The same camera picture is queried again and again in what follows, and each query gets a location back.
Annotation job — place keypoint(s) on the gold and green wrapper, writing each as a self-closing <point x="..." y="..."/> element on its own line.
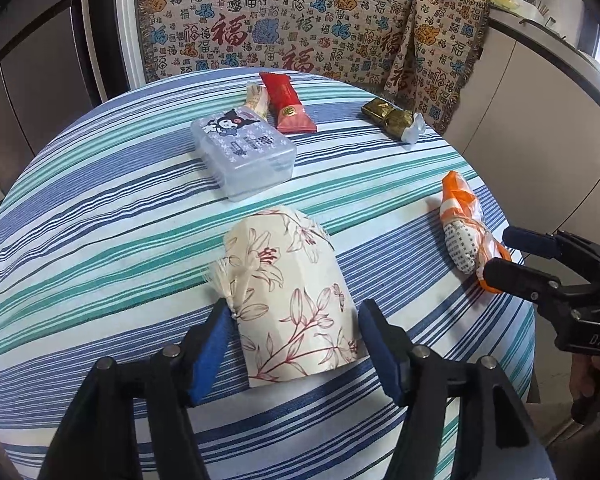
<point x="390" y="117"/>

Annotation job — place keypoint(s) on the beige wrapper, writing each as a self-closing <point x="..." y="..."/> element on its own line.
<point x="257" y="101"/>

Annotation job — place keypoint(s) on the red snack packet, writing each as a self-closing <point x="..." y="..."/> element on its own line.
<point x="286" y="102"/>

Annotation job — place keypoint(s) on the beige counter cabinets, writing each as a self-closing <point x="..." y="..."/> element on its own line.
<point x="530" y="135"/>

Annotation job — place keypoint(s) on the small printed cloth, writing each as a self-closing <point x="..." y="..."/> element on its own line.
<point x="430" y="55"/>

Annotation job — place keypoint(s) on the black door frame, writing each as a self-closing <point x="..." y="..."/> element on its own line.
<point x="105" y="25"/>

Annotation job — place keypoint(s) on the person's right hand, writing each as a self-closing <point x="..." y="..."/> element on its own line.
<point x="582" y="377"/>

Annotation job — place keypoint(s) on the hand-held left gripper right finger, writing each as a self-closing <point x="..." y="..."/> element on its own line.
<point x="380" y="350"/>

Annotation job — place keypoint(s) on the grey refrigerator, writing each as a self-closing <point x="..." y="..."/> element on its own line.
<point x="25" y="60"/>

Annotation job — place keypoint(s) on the translucent plastic box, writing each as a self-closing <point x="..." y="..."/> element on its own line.
<point x="242" y="155"/>

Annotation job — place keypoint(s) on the floral tissue pack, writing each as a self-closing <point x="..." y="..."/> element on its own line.
<point x="290" y="300"/>

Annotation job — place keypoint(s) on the large printed cloth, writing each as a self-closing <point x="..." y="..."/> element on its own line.
<point x="280" y="20"/>

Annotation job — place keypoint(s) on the white knife block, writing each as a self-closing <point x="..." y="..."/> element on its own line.
<point x="535" y="0"/>

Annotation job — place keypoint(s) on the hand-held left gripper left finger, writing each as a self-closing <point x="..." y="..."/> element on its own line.
<point x="210" y="355"/>

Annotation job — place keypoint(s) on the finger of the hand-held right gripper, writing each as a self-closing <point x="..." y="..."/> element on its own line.
<point x="515" y="275"/>
<point x="530" y="240"/>

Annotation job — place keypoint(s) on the orange and white packet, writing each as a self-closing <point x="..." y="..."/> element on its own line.
<point x="465" y="230"/>

